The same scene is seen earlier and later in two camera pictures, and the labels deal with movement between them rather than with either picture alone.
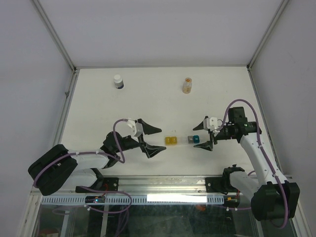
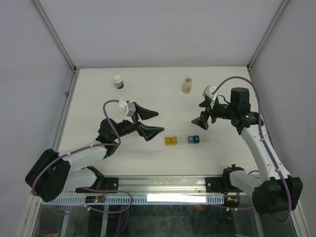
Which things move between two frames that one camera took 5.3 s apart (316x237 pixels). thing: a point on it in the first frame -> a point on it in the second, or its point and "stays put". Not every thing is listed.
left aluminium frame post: x=48 y=24 stays put
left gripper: x=149 y=150 -> x=147 y=132
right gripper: x=208 y=145 -> x=202 y=120
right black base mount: x=220 y=184 stays put
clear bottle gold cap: x=187 y=86 stays put
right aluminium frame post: x=283 y=5 stays put
